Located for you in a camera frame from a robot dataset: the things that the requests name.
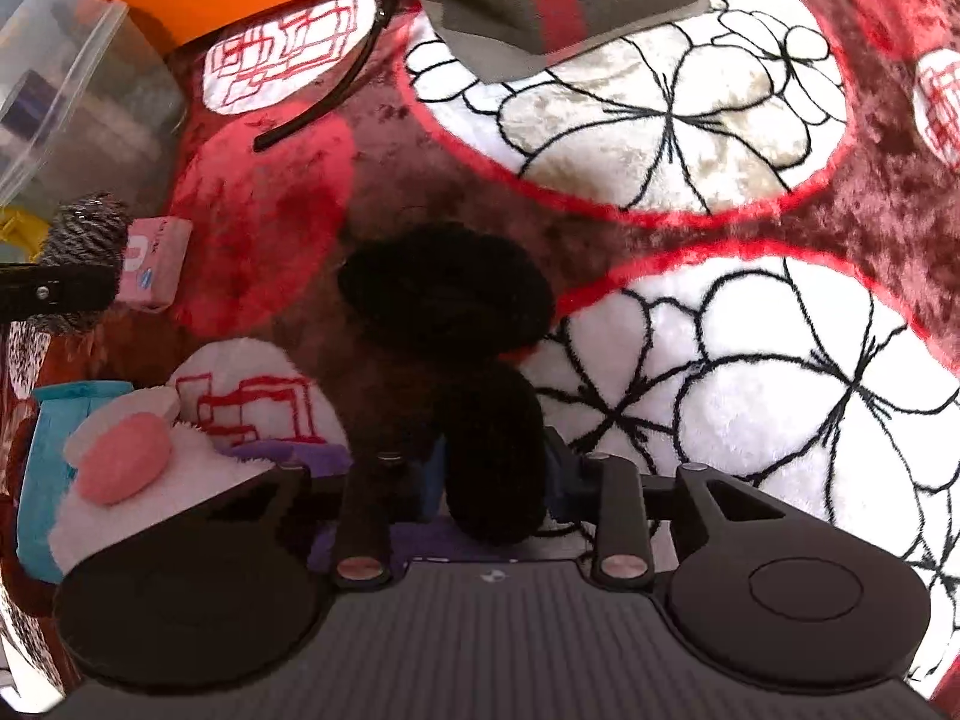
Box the black fuzzy soft object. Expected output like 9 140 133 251
337 223 555 548

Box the yellow box latch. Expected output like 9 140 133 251
0 206 49 262

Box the pink tissue pack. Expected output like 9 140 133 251
117 216 192 314

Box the teal packet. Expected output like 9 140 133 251
16 380 133 585

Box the clear plastic storage box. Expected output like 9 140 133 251
2 0 187 221

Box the white pink plush toy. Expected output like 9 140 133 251
47 338 352 574

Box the red patterned plush blanket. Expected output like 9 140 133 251
2 0 958 718

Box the black handbag strap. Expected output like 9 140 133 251
252 0 404 155

